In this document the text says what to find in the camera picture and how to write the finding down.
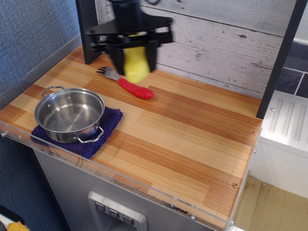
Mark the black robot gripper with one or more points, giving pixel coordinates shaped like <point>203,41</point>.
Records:
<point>130,28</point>

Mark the yellow plastic toy banana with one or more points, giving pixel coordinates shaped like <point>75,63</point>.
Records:
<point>136,67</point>

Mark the silver steel pan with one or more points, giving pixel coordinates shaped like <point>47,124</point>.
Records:
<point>69,115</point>

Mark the purple folded cloth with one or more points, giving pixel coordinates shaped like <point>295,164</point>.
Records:
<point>110,120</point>

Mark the clear acrylic table edge guard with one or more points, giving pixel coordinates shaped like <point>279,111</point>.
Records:
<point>213,221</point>

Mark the grey toy fridge cabinet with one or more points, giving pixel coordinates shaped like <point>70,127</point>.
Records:
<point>73,188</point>

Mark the silver dispenser button panel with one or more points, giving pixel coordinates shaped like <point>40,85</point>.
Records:
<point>115,213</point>

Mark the white ribbed side counter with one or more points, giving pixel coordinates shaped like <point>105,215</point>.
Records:
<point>281,152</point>

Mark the yellow object bottom corner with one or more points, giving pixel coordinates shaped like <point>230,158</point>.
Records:
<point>17,226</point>

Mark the red-handled metal spork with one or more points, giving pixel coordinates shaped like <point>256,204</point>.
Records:
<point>140,92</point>

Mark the black right frame post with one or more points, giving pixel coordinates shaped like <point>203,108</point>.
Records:
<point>289,36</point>

